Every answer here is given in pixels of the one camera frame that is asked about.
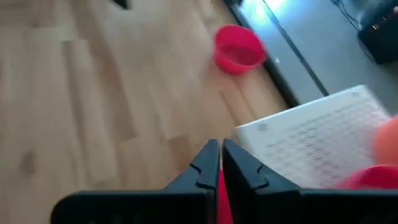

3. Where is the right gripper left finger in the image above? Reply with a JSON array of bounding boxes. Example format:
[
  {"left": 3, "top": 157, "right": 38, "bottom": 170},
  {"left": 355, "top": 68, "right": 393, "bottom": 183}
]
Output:
[{"left": 51, "top": 139, "right": 221, "bottom": 224}]

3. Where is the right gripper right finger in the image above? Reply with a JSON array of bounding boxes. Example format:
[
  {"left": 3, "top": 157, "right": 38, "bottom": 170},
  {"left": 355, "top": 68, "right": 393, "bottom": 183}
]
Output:
[{"left": 222, "top": 139, "right": 398, "bottom": 224}]

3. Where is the red plastic mini bowl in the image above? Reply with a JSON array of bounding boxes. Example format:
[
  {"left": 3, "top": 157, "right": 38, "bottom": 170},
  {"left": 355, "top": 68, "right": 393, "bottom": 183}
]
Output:
[
  {"left": 216, "top": 169, "right": 233, "bottom": 224},
  {"left": 213, "top": 24, "right": 268, "bottom": 76},
  {"left": 337, "top": 164, "right": 398, "bottom": 190}
]

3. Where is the orange plastic mini bowl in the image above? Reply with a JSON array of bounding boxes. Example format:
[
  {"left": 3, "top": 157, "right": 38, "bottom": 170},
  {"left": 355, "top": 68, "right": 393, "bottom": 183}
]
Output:
[{"left": 373, "top": 116, "right": 398, "bottom": 166}]

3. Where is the white perforated metal shelf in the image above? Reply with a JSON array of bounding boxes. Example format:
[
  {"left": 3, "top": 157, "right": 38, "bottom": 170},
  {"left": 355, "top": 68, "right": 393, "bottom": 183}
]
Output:
[{"left": 235, "top": 84, "right": 391, "bottom": 190}]

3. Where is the black computer tower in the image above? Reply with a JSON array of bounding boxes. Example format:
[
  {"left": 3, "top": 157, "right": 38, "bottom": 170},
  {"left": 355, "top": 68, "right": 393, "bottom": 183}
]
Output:
[{"left": 357, "top": 6, "right": 398, "bottom": 65}]

